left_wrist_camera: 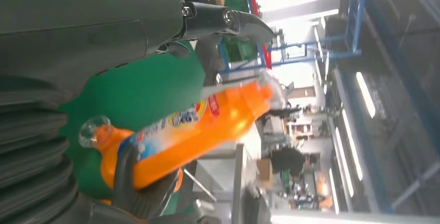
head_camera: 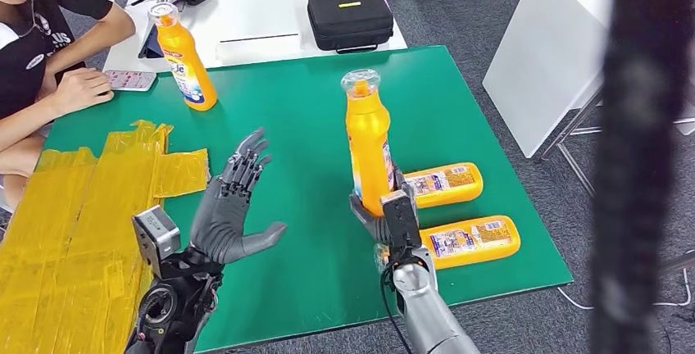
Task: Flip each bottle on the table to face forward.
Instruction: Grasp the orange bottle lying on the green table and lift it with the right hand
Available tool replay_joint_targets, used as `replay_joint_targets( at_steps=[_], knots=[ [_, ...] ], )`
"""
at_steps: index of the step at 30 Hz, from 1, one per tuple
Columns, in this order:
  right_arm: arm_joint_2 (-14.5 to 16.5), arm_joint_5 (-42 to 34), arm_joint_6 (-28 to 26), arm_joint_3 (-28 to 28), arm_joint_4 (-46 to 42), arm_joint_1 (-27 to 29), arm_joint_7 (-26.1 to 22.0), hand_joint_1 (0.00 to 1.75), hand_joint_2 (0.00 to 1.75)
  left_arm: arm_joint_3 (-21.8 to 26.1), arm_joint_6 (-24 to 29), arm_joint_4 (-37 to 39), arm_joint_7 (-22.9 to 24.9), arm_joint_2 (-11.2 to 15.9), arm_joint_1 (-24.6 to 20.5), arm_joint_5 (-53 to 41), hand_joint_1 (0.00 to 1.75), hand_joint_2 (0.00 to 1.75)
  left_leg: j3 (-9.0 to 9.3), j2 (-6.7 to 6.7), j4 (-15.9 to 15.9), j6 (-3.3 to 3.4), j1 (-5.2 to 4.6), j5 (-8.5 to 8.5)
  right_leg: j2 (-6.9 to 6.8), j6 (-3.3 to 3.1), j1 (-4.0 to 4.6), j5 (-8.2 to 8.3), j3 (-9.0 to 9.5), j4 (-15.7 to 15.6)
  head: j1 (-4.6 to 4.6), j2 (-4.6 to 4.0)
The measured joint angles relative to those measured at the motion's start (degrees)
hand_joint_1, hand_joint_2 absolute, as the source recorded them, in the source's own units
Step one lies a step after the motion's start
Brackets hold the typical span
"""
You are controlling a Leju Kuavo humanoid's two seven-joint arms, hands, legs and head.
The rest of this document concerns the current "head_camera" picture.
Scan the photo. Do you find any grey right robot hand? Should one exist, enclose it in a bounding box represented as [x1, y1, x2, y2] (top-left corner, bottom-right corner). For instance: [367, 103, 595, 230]
[348, 169, 418, 245]

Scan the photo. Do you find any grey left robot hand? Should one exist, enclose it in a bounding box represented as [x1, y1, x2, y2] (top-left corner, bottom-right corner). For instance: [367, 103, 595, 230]
[189, 127, 288, 266]

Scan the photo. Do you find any orange detergent bottle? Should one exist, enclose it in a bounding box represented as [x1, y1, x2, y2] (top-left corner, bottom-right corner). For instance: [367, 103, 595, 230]
[402, 161, 484, 210]
[340, 68, 397, 218]
[148, 2, 219, 112]
[373, 215, 521, 275]

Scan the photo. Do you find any yellow taped box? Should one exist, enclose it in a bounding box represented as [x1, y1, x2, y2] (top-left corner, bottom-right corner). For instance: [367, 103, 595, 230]
[0, 119, 211, 354]

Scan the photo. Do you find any smartphone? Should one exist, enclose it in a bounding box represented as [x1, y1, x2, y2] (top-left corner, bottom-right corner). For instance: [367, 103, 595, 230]
[102, 69, 158, 93]

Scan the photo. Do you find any thin black rod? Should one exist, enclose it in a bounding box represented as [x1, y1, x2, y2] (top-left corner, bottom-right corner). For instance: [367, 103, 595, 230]
[220, 32, 302, 44]

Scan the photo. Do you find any person's right hand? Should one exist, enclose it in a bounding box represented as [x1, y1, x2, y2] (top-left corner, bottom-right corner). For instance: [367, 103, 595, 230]
[51, 66, 116, 116]

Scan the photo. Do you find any black carrying case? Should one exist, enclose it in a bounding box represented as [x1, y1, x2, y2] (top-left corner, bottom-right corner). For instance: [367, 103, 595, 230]
[307, 0, 395, 55]

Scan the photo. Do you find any long white table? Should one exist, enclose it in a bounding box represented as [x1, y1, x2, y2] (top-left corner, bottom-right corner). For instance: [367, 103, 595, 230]
[102, 0, 409, 73]

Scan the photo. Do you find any grey metal table leg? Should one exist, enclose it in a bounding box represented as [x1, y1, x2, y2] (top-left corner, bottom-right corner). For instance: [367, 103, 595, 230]
[540, 88, 604, 199]

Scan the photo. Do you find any white side table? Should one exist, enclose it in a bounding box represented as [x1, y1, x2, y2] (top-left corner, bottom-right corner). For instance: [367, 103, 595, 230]
[482, 0, 695, 160]

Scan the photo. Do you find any person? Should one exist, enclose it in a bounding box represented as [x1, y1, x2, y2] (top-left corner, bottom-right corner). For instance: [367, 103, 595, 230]
[0, 0, 137, 211]

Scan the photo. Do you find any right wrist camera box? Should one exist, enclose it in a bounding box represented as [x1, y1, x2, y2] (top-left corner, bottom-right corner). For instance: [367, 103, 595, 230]
[379, 189, 424, 256]

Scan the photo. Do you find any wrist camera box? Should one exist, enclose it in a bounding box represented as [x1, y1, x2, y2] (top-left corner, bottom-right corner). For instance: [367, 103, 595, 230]
[131, 205, 182, 279]
[379, 189, 424, 256]

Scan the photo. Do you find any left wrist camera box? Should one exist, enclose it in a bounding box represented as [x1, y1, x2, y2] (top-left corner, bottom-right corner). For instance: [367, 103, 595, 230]
[131, 205, 182, 279]

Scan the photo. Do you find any blurred black strap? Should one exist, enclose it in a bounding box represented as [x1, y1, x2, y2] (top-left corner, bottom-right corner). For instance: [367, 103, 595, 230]
[588, 0, 695, 354]

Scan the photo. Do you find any white floor cable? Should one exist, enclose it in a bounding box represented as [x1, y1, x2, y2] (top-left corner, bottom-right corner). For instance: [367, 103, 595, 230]
[556, 267, 695, 312]

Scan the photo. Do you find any grey metal frame bar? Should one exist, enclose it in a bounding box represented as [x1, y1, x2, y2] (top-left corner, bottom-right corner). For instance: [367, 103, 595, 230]
[659, 251, 695, 274]

